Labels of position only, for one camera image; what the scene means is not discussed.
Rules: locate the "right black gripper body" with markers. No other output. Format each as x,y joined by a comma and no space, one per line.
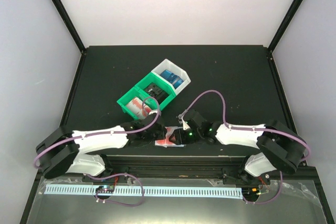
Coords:
187,139

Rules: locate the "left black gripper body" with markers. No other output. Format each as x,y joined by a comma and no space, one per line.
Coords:
159,135

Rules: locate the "black card holder wallet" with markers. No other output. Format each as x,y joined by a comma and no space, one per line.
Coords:
170,141

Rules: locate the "green bin with black cards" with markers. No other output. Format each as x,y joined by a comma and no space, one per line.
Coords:
152,78

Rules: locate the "white bin with blue cards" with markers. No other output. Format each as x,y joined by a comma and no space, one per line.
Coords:
168,65

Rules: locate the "green bin with red cards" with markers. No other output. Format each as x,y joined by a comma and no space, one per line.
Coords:
135,92

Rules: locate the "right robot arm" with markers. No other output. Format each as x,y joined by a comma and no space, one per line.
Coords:
280,148

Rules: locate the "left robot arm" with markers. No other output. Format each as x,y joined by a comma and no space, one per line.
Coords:
82,152

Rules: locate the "red white card stack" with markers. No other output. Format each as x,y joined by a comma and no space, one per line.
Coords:
140,110

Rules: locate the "black card stack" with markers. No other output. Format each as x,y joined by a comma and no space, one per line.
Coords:
155,91

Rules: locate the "blue card stack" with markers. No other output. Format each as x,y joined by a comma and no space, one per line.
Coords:
172,78

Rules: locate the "left controller board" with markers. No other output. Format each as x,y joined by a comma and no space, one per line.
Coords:
105,189

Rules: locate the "controller board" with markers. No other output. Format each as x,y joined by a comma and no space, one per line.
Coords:
105,189
251,191

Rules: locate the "right controller board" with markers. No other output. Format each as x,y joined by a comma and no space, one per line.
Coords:
251,191

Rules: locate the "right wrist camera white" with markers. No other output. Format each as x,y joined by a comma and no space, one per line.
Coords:
182,121

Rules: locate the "blue slotted cable duct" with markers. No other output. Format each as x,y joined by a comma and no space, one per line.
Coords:
147,191

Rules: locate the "right black frame post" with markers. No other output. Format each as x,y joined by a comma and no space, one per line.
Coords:
293,8

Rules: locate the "black frame post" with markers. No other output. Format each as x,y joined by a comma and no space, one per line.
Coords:
293,8
69,24

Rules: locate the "left black frame post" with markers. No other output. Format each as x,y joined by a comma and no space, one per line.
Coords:
69,24

